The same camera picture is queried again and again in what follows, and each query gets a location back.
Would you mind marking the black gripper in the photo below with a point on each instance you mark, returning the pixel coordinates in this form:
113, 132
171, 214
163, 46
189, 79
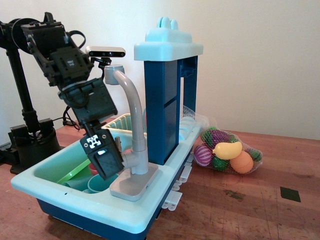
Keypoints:
91, 102

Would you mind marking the grey faucet lever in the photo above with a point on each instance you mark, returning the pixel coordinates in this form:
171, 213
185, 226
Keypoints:
117, 140

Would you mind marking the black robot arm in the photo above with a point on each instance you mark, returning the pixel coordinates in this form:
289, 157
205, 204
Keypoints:
25, 82

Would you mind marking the pink plastic cup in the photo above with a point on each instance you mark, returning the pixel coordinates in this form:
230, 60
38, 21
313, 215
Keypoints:
92, 169

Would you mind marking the light green dish rack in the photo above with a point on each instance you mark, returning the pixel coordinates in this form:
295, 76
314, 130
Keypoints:
121, 123

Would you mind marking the green plastic cutting board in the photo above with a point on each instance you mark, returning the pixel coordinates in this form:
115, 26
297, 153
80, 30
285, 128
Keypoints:
74, 172

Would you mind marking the teal plastic cup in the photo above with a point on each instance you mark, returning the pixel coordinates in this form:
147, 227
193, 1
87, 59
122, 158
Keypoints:
97, 184

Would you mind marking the grey toy faucet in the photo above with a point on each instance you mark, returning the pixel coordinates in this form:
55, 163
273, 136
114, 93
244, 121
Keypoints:
138, 172

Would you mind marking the toy kitchen sink unit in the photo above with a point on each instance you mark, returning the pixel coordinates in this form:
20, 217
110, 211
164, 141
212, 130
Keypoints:
170, 60

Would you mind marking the purple toy onion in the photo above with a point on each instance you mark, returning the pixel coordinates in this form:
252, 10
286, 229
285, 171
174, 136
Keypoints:
203, 155

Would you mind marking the mesh bag of toy food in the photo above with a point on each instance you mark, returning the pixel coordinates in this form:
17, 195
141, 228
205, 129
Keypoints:
211, 135

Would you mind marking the yellow toy mango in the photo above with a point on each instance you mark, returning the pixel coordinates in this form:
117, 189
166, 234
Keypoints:
228, 150

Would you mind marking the orange toy fruit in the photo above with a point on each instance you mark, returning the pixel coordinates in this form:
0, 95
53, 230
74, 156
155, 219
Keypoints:
243, 163

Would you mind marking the black tape patch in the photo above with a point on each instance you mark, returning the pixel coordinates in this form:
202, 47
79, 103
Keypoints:
290, 194

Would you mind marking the silver depth camera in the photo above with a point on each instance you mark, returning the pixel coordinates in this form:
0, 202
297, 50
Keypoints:
105, 52

